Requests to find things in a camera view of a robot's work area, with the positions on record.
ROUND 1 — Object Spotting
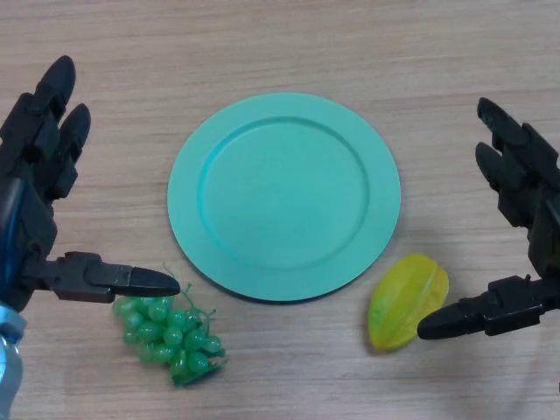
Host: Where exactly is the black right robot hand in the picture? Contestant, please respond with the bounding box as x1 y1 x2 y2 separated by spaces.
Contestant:
417 96 560 341

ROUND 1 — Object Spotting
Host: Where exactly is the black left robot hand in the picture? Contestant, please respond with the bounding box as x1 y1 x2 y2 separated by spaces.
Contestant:
0 55 181 314

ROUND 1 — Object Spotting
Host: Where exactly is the green round plate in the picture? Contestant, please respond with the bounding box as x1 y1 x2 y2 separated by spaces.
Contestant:
167 92 402 304

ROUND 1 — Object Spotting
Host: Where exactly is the green grape bunch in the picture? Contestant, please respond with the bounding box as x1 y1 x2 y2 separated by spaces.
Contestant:
112 261 228 387

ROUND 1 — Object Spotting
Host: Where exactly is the yellow starfruit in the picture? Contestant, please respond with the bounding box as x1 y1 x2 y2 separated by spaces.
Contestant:
366 253 451 353

